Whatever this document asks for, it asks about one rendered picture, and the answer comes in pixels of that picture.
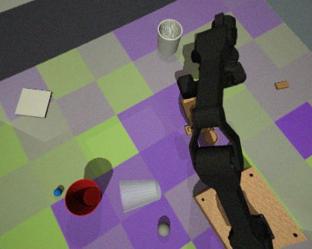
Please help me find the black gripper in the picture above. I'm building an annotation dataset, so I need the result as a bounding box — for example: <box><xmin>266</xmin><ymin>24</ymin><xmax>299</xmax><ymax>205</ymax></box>
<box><xmin>177</xmin><ymin>62</ymin><xmax>246</xmax><ymax>99</ymax></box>

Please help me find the blue ball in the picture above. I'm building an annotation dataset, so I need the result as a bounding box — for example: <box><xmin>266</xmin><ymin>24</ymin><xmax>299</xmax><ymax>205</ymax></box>
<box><xmin>54</xmin><ymin>188</ymin><xmax>62</xmax><ymax>197</ymax></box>

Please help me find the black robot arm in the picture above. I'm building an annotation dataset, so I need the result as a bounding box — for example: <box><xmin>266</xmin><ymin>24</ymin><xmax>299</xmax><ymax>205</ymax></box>
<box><xmin>189</xmin><ymin>12</ymin><xmax>275</xmax><ymax>249</ymax></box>

